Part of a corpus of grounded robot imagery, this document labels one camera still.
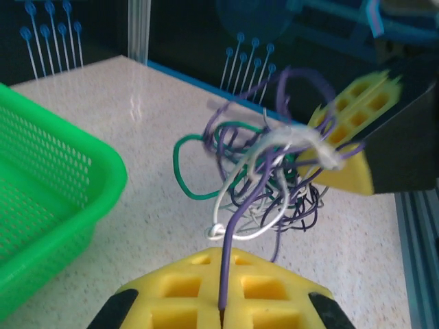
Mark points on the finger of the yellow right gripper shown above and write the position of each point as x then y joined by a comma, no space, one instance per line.
360,106
343,173

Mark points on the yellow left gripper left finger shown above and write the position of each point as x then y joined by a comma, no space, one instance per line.
178,291

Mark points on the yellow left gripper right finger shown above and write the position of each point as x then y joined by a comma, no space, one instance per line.
274,291

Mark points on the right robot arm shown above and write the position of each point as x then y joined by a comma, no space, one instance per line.
343,24

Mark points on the green plastic mesh basket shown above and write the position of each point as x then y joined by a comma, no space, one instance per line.
44,178

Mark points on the aluminium frame rail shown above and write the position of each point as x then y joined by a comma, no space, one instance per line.
418,260

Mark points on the aluminium frame post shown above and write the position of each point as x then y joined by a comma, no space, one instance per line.
138,31

